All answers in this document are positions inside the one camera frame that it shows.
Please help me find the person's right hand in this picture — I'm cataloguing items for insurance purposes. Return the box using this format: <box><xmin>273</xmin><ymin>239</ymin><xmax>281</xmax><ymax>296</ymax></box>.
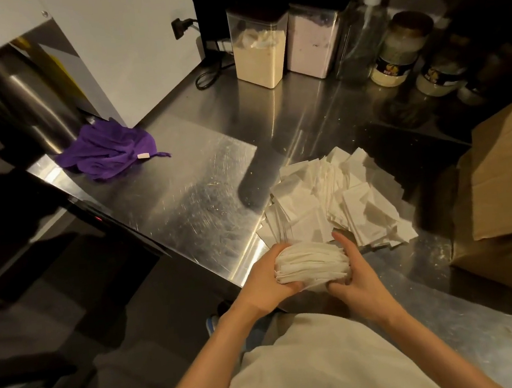
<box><xmin>321</xmin><ymin>225</ymin><xmax>394</xmax><ymax>326</ymax></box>

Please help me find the person's left hand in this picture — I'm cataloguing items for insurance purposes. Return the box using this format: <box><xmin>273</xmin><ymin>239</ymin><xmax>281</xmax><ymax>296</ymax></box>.
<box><xmin>229</xmin><ymin>241</ymin><xmax>306</xmax><ymax>321</ymax></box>

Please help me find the bundle of white filter bags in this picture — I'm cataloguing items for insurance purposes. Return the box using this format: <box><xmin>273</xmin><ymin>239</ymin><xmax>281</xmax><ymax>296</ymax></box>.
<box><xmin>271</xmin><ymin>235</ymin><xmax>355</xmax><ymax>296</ymax></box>

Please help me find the person's left forearm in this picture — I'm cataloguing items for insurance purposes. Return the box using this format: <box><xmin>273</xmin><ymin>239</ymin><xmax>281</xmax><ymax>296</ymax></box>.
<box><xmin>137</xmin><ymin>302</ymin><xmax>272</xmax><ymax>388</ymax></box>

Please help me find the person's right forearm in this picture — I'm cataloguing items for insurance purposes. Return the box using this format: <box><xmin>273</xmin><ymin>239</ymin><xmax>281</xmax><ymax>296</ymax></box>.
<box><xmin>371</xmin><ymin>290</ymin><xmax>503</xmax><ymax>388</ymax></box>

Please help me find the pile of white paper sachets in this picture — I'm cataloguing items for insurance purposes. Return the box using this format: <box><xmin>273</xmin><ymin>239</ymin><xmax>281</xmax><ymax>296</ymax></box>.
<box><xmin>248</xmin><ymin>138</ymin><xmax>421</xmax><ymax>263</ymax></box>

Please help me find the person's white apron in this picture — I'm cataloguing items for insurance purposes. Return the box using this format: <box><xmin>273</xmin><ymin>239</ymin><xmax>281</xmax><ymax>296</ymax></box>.
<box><xmin>206</xmin><ymin>296</ymin><xmax>449</xmax><ymax>388</ymax></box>

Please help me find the brown paper bag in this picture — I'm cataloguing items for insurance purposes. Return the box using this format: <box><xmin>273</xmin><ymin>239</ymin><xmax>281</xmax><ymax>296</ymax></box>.
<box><xmin>430</xmin><ymin>88</ymin><xmax>512</xmax><ymax>322</ymax></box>

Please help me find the jar with dark lid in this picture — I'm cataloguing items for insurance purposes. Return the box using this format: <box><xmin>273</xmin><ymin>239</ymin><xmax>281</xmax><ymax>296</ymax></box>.
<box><xmin>411</xmin><ymin>33</ymin><xmax>475</xmax><ymax>100</ymax></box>

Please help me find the purple cloth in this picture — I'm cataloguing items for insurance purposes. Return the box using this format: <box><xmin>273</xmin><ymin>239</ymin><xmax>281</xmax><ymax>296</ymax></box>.
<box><xmin>52</xmin><ymin>111</ymin><xmax>174</xmax><ymax>186</ymax></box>

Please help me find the jar with brown lid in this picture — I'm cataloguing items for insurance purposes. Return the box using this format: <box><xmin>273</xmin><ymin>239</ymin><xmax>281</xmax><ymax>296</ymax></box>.
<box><xmin>363</xmin><ymin>8</ymin><xmax>441</xmax><ymax>91</ymax></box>

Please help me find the clear canister with beige powder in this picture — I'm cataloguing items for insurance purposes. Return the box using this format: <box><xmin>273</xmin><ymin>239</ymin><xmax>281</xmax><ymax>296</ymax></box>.
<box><xmin>224</xmin><ymin>0</ymin><xmax>298</xmax><ymax>94</ymax></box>

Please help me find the clear canister with pink powder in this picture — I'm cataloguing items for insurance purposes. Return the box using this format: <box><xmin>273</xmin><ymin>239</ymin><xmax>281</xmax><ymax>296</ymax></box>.
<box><xmin>279</xmin><ymin>0</ymin><xmax>355</xmax><ymax>83</ymax></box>

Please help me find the small dark jar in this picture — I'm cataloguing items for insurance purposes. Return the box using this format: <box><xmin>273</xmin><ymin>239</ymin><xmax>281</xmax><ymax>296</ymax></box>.
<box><xmin>452</xmin><ymin>49</ymin><xmax>511</xmax><ymax>108</ymax></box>

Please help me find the clear pump dispenser bottle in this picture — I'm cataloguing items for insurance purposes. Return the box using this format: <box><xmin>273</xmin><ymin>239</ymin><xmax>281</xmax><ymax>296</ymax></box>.
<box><xmin>327</xmin><ymin>0</ymin><xmax>404</xmax><ymax>85</ymax></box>

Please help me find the white machine housing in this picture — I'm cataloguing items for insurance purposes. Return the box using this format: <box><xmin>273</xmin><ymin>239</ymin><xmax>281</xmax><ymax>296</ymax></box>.
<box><xmin>0</xmin><ymin>0</ymin><xmax>211</xmax><ymax>143</ymax></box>

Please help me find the stainless steel cylinder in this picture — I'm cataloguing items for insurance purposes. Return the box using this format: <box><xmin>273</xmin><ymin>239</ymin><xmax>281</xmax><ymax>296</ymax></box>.
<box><xmin>0</xmin><ymin>41</ymin><xmax>90</xmax><ymax>161</ymax></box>

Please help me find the black power plug and cable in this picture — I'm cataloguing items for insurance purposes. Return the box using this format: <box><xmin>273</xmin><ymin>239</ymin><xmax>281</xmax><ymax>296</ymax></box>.
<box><xmin>171</xmin><ymin>12</ymin><xmax>238</xmax><ymax>93</ymax></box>

